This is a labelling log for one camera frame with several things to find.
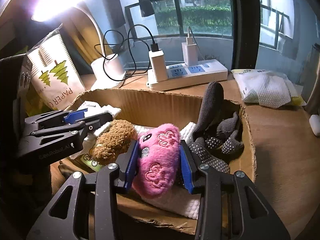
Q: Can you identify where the white desk lamp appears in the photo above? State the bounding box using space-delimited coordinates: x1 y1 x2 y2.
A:
31 0 127 91

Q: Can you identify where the brown plush toy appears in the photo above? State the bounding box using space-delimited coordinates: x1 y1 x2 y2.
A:
89 120 138 165

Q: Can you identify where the white power strip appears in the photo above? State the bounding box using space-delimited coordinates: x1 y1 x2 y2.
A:
146 60 228 91

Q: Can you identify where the pink plush toy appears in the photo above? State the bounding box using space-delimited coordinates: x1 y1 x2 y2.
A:
132 124 181 199

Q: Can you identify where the white earbuds case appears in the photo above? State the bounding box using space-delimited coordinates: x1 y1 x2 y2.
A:
309 114 320 137

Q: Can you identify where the white wipes package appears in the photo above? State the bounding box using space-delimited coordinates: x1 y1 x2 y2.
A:
232 69 306 109

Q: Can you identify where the cartoon tissue pack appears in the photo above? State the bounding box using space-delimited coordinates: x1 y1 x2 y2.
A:
69 140 104 172

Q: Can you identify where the white charger with black cable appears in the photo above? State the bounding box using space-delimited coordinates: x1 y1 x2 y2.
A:
149 43 168 82

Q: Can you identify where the steel thermos mug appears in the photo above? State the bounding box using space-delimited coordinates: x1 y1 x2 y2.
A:
302 43 319 115

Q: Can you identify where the cardboard box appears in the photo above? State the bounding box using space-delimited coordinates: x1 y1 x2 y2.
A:
58 88 258 235

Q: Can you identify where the grey dotted glove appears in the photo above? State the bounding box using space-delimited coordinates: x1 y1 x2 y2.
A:
189 81 244 173

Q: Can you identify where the paper cup package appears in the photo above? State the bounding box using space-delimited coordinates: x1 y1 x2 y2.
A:
27 29 85 110

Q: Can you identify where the black lamp cable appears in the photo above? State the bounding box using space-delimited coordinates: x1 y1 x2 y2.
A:
94 24 157 88

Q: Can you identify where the cotton swab bag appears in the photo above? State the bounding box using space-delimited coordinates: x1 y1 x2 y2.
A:
77 101 121 138

